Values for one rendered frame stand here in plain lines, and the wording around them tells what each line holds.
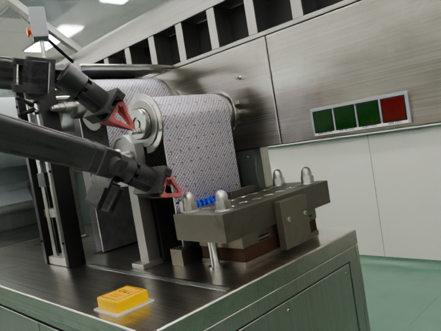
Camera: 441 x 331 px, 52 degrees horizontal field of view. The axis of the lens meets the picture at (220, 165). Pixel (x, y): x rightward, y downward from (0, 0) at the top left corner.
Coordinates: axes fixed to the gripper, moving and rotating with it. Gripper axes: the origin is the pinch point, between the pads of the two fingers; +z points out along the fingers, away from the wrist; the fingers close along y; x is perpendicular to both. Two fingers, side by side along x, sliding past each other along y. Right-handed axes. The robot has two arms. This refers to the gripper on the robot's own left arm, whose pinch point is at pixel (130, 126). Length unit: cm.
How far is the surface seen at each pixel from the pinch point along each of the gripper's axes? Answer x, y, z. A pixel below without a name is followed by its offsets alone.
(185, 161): -0.7, 4.4, 15.1
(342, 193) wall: 125, -110, 249
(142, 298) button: -35.6, 17.7, 9.7
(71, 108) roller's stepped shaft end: 5.9, -25.3, -6.3
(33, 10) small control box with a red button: 39, -54, -24
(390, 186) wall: 128, -67, 247
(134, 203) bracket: -13.5, -5.3, 12.8
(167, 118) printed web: 5.3, 4.4, 5.4
